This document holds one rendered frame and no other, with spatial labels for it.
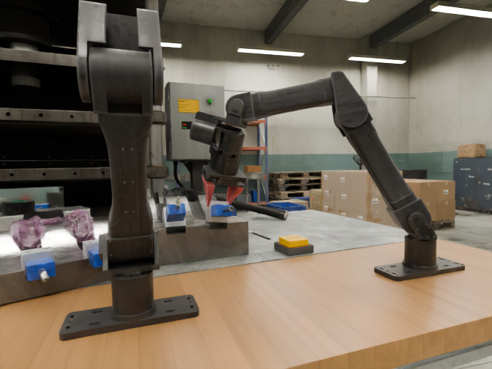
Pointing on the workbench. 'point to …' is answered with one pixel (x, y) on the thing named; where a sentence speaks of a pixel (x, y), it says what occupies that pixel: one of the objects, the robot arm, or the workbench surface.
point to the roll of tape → (17, 207)
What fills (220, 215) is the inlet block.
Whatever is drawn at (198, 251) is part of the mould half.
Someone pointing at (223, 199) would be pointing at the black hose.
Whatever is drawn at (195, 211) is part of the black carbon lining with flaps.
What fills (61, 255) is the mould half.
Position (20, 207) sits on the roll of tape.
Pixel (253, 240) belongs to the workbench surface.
